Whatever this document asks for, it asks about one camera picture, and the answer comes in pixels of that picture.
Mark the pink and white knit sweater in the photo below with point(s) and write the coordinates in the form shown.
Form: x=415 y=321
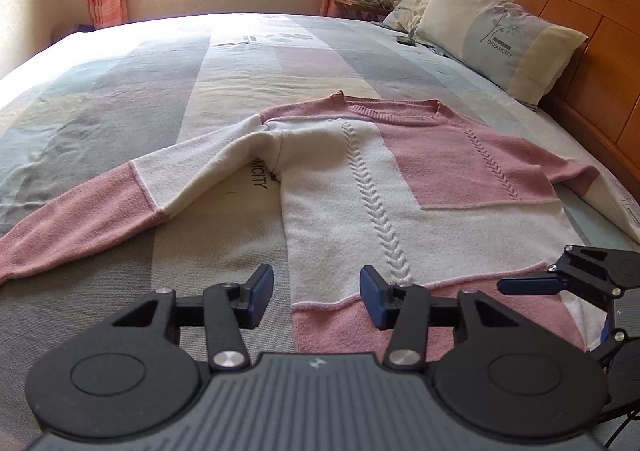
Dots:
x=330 y=201

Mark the bed with patchwork sheet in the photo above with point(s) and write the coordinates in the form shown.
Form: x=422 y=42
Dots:
x=125 y=96

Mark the large flower print pillow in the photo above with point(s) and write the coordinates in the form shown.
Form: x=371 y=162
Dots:
x=490 y=31

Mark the wooden headboard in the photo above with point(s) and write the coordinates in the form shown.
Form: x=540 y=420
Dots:
x=590 y=1

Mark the wooden nightstand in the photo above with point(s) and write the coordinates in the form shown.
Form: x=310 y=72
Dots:
x=345 y=5

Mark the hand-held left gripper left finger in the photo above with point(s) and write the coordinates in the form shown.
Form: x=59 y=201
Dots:
x=260 y=293

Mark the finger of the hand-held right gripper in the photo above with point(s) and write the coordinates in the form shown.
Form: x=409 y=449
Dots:
x=530 y=285
x=610 y=343

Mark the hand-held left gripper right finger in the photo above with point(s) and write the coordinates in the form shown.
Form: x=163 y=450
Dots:
x=372 y=298

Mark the small dark device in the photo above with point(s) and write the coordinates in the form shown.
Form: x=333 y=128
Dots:
x=406 y=39

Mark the small flower print pillow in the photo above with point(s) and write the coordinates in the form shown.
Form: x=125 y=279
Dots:
x=405 y=11

